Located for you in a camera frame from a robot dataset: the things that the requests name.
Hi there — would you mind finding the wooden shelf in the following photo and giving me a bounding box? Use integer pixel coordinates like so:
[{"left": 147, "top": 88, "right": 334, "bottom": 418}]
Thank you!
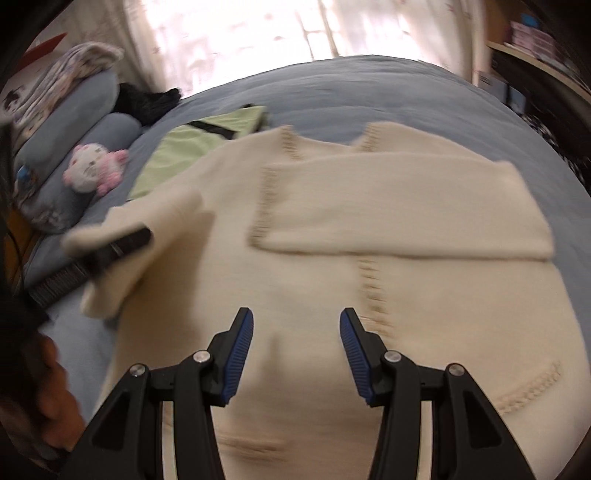
[{"left": 485, "top": 39, "right": 591, "bottom": 107}]

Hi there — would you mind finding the person's left hand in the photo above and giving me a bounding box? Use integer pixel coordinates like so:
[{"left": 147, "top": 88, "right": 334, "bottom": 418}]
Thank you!
[{"left": 25, "top": 332, "right": 88, "bottom": 455}]

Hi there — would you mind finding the white floral curtain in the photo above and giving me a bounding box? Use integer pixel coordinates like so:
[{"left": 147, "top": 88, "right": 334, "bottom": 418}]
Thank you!
[{"left": 111, "top": 0, "right": 476, "bottom": 100}]

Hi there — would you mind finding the cream knitted sweater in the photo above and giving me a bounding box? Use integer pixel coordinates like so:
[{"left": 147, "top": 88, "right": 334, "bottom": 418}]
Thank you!
[{"left": 62, "top": 122, "right": 583, "bottom": 480}]

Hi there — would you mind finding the black white patterned cloth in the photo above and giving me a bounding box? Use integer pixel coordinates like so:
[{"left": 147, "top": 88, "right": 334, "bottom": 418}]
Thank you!
[{"left": 522, "top": 106, "right": 591, "bottom": 195}]

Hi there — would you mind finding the light green garment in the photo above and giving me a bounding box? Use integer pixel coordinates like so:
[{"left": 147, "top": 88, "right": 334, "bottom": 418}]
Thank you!
[{"left": 127, "top": 105, "right": 271, "bottom": 201}]

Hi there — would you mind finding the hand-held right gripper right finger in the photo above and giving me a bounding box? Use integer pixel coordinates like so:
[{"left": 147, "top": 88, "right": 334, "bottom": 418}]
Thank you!
[{"left": 339, "top": 308, "right": 536, "bottom": 480}]

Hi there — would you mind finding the patterned folded blanket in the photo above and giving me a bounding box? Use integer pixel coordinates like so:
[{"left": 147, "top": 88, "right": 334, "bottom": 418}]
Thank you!
[{"left": 9, "top": 41, "right": 125, "bottom": 134}]

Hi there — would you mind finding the wooden headboard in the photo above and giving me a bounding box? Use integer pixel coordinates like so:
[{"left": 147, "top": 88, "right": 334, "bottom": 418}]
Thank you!
[{"left": 0, "top": 208, "right": 42, "bottom": 287}]

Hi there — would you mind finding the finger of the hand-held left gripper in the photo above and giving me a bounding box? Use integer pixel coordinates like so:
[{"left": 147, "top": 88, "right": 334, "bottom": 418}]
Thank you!
[{"left": 81, "top": 227, "right": 154, "bottom": 280}]

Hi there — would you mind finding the red wall hanging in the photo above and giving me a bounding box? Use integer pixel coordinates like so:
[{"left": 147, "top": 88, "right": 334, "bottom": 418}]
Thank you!
[{"left": 18, "top": 32, "right": 68, "bottom": 70}]

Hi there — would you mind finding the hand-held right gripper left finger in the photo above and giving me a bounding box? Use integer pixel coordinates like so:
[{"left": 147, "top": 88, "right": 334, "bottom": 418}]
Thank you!
[{"left": 60, "top": 307, "right": 254, "bottom": 480}]

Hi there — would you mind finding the blue bed blanket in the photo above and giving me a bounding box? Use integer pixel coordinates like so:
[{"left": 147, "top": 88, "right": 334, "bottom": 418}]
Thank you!
[{"left": 23, "top": 54, "right": 591, "bottom": 416}]

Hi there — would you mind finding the pink white plush toy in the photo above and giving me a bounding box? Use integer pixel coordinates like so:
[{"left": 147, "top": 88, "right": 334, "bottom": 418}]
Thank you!
[{"left": 62, "top": 143, "right": 130, "bottom": 195}]

